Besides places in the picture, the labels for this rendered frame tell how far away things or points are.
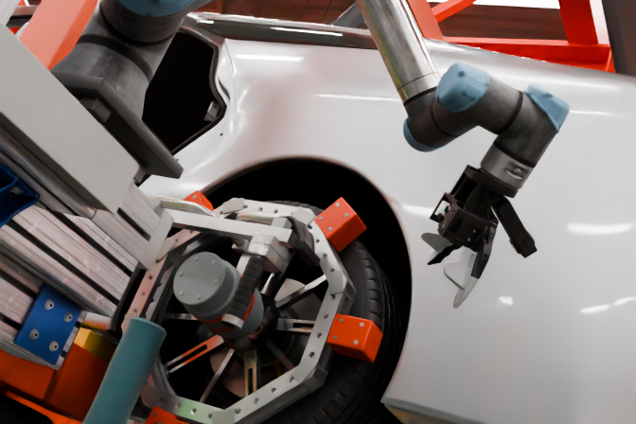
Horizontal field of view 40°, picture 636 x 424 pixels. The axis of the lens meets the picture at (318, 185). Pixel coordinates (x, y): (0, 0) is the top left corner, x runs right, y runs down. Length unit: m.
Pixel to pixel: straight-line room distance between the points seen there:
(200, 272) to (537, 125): 0.88
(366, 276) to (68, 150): 1.16
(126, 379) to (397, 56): 0.94
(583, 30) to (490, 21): 7.46
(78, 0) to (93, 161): 1.27
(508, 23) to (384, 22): 10.63
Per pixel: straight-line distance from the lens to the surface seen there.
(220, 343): 2.12
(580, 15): 4.59
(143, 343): 1.96
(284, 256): 1.82
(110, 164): 1.01
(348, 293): 1.93
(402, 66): 1.41
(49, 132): 0.94
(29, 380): 2.23
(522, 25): 12.01
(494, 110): 1.31
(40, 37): 2.22
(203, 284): 1.90
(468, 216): 1.35
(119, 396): 1.94
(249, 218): 1.87
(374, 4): 1.44
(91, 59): 1.22
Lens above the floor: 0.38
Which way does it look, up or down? 23 degrees up
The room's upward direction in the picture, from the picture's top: 22 degrees clockwise
